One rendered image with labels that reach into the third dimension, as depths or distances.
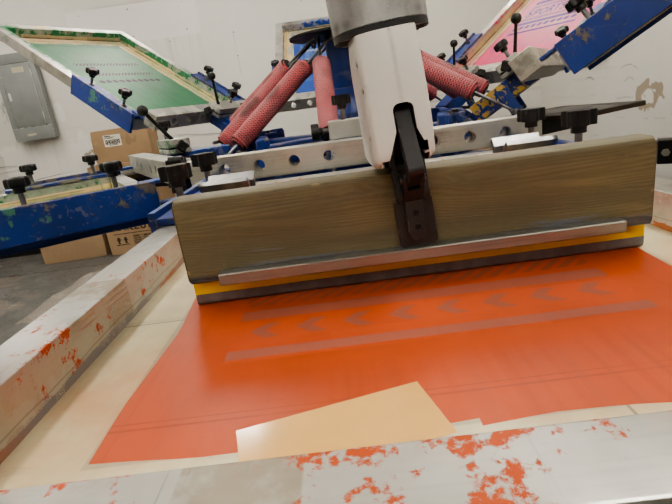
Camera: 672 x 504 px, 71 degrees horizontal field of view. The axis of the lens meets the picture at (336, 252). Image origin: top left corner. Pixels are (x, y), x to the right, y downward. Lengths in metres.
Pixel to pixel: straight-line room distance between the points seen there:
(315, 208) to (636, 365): 0.25
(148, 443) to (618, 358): 0.27
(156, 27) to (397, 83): 4.82
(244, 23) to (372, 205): 4.59
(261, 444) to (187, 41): 4.86
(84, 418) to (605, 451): 0.27
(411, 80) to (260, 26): 4.58
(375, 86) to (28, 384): 0.29
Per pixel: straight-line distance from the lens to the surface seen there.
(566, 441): 0.20
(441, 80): 1.35
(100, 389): 0.36
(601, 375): 0.30
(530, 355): 0.32
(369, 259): 0.40
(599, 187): 0.46
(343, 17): 0.39
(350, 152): 0.93
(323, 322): 0.37
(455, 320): 0.36
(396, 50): 0.37
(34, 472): 0.31
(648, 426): 0.21
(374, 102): 0.36
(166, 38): 5.10
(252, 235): 0.41
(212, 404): 0.31
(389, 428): 0.26
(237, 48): 4.94
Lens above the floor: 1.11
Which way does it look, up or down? 17 degrees down
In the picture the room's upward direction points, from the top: 8 degrees counter-clockwise
